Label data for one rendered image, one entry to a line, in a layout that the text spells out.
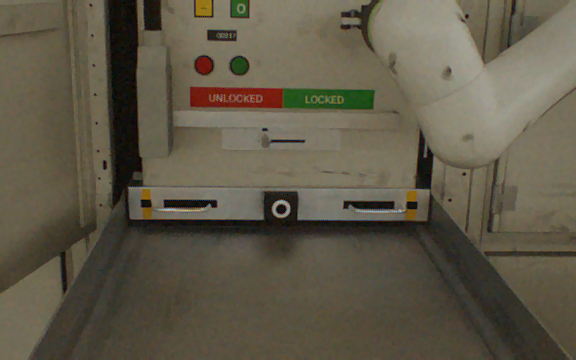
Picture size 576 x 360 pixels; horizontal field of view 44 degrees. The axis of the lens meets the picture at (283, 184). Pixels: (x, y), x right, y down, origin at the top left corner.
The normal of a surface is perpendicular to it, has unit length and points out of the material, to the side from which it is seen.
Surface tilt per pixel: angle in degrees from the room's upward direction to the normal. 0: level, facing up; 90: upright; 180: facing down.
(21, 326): 90
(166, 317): 0
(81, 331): 0
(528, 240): 90
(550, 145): 90
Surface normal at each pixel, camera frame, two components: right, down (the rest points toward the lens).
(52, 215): 0.97, 0.09
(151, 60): 0.05, -0.22
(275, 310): 0.02, -0.96
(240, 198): 0.05, 0.28
